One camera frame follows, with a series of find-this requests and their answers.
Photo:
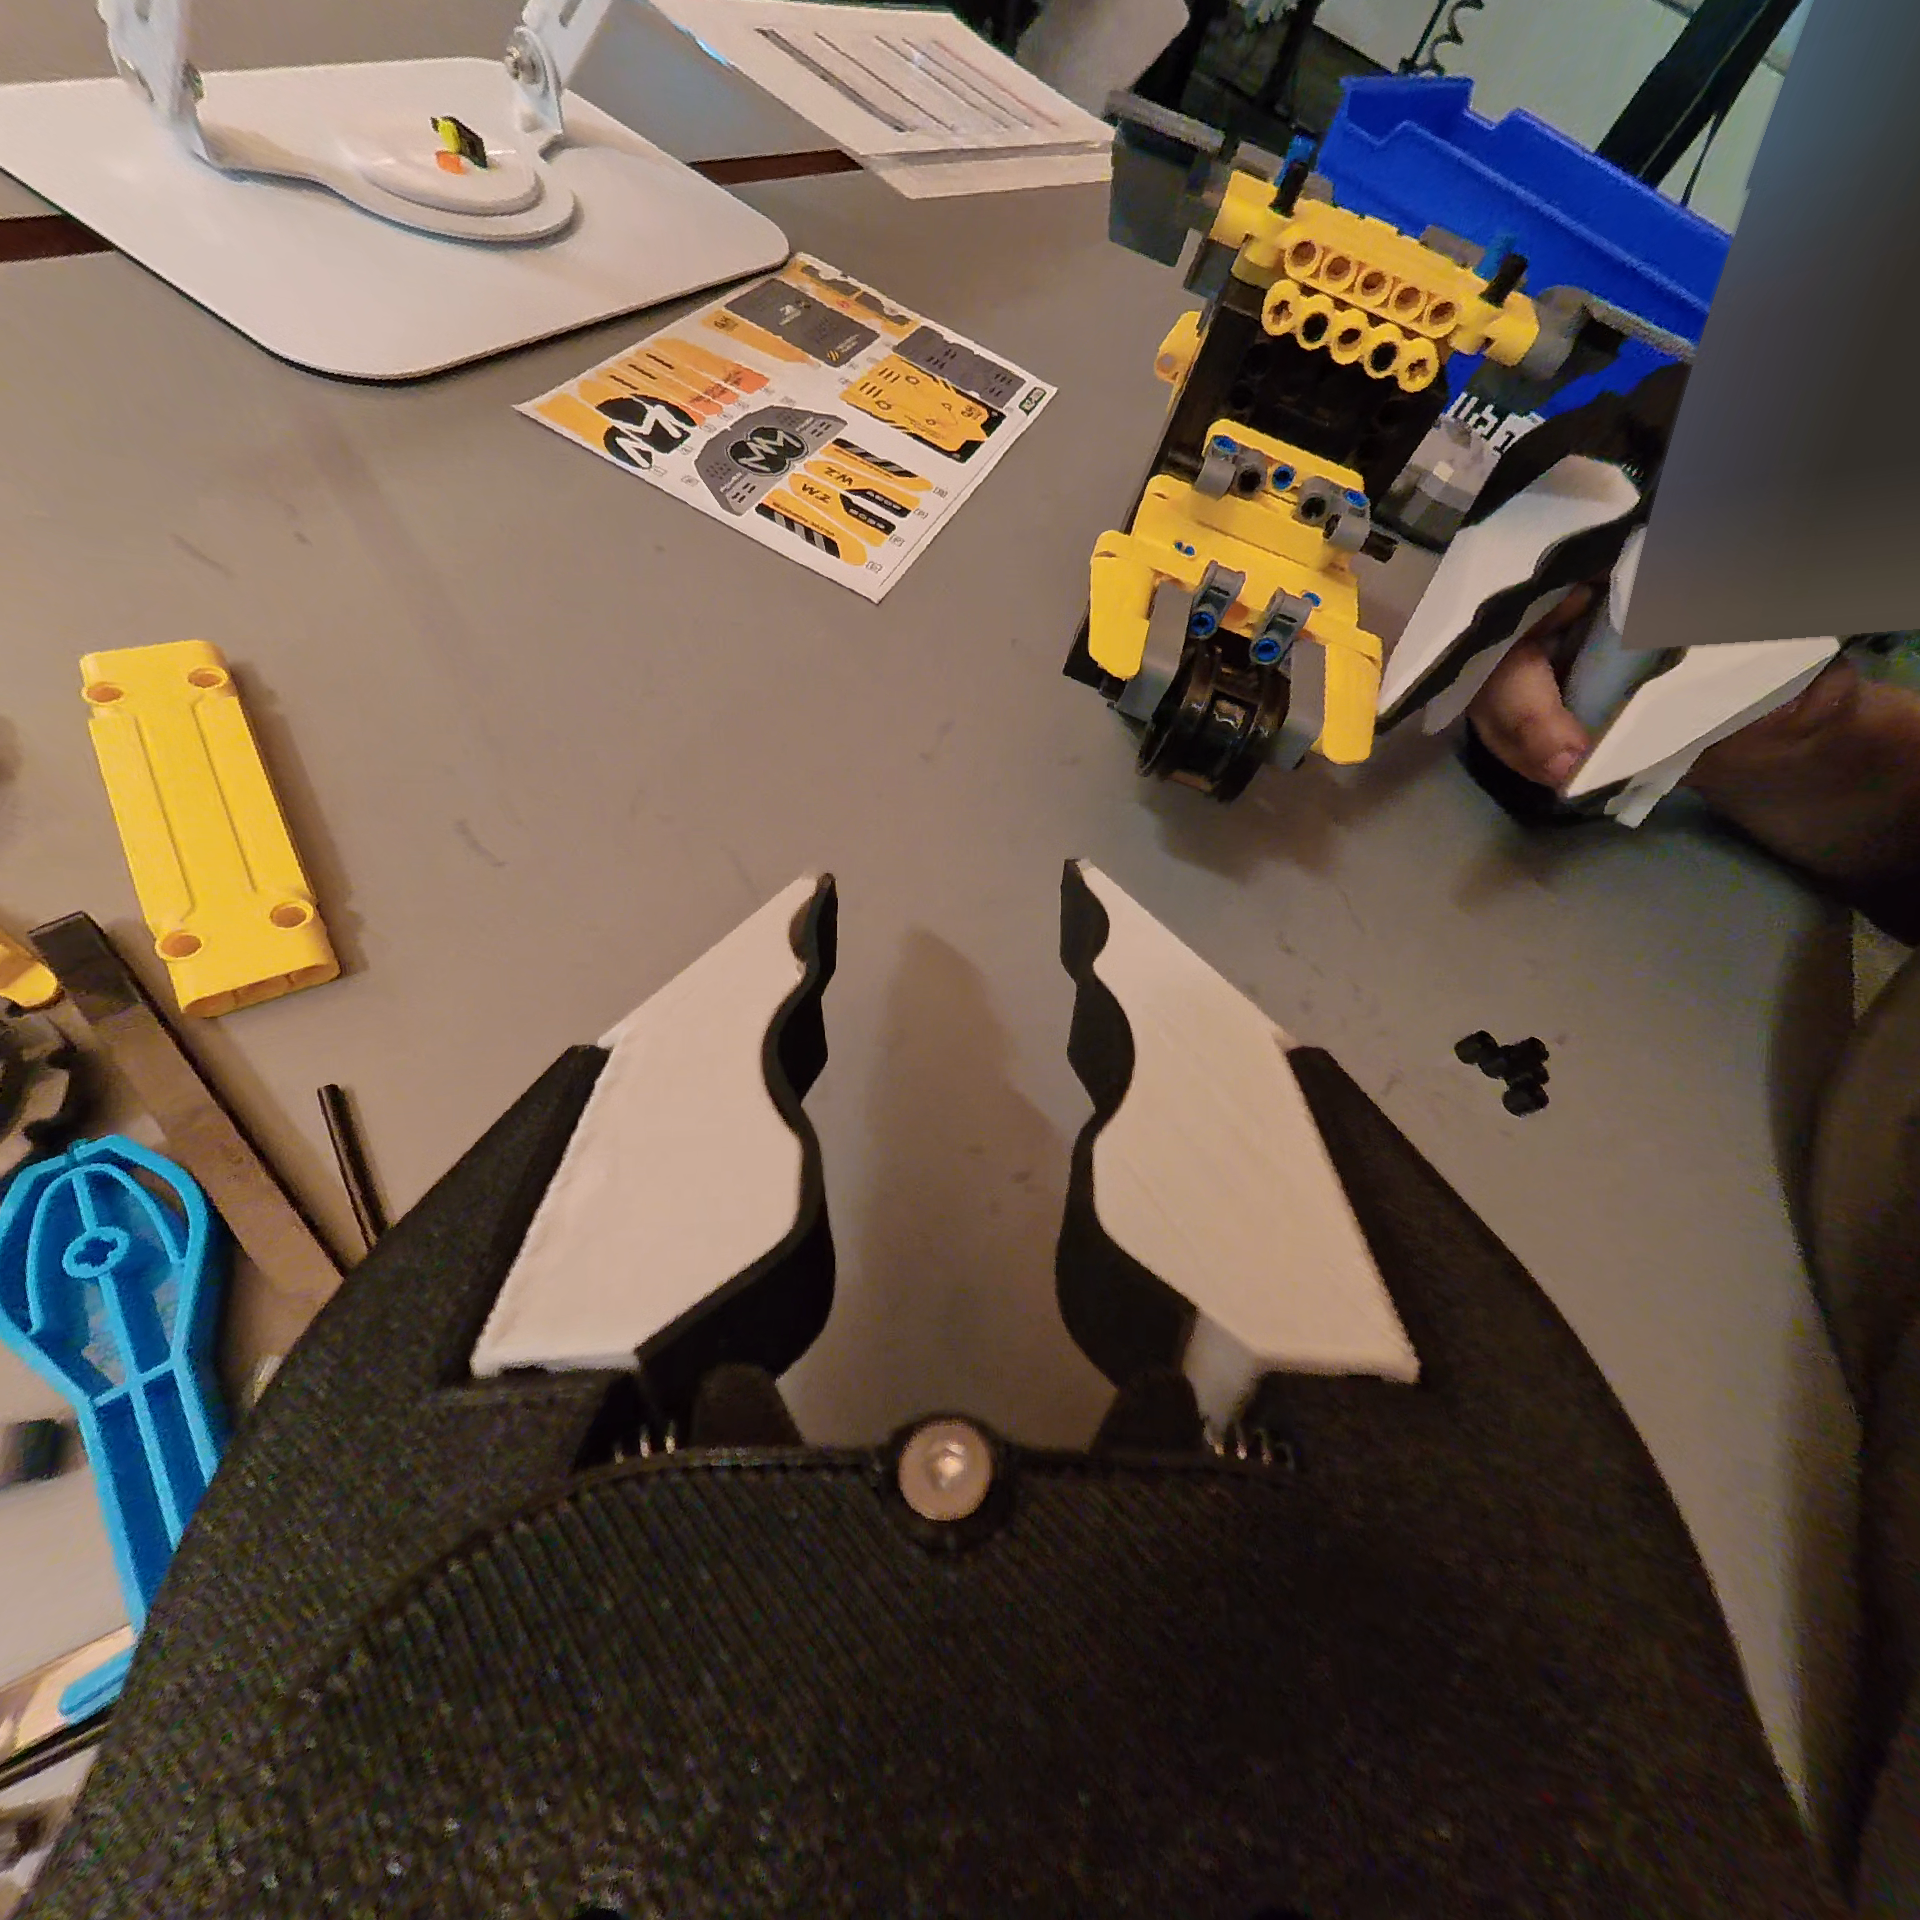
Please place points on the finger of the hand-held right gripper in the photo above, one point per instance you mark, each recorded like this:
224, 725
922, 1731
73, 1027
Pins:
1515, 562
1681, 713

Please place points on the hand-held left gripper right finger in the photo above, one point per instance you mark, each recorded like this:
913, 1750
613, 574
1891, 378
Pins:
1230, 1200

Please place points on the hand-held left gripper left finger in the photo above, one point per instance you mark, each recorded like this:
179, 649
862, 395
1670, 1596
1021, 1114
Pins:
662, 1170

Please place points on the blue brick separator tool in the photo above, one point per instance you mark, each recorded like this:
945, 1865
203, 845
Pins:
135, 1424

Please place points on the person's right forearm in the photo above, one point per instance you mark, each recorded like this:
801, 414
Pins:
1830, 810

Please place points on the person's right hand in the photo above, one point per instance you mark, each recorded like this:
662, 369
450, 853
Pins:
1527, 720

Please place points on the yellow building brick vehicle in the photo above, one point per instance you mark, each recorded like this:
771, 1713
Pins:
1245, 628

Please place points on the blue plastic bin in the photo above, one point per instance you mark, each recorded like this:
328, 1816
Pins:
1501, 165

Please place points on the small black connector pins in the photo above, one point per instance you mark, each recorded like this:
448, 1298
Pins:
1504, 1067

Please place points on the black axle rod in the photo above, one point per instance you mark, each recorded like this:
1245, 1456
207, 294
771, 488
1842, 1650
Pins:
353, 1170

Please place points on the dark flat metal bar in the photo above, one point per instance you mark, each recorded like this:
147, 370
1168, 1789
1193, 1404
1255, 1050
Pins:
165, 1096

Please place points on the yellow building panel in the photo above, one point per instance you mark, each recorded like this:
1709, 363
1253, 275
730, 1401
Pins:
211, 840

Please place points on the white printed paper sheet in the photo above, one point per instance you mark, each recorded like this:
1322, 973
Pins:
930, 105

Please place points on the yellow black sticker sheet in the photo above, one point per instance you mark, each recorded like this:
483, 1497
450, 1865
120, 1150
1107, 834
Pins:
779, 434

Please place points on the white book stand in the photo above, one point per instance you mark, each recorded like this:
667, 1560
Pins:
450, 283

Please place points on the small yellow orange piece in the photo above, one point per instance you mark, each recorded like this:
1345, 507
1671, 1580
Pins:
455, 141

